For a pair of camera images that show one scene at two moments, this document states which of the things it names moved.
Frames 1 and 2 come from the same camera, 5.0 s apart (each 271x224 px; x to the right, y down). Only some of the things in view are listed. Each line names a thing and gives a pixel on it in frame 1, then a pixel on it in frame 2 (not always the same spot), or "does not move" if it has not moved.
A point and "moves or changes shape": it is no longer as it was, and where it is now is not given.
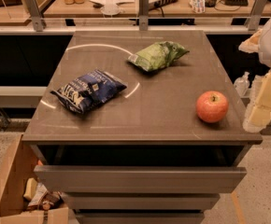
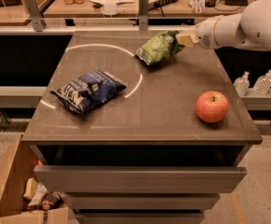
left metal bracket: [34, 9] does not move
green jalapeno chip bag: [159, 55] moves or changes shape
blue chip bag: [85, 93] does not move
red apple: [212, 106] does not move
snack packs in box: [37, 196] does not move
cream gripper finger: [268, 101] -> [205, 33]
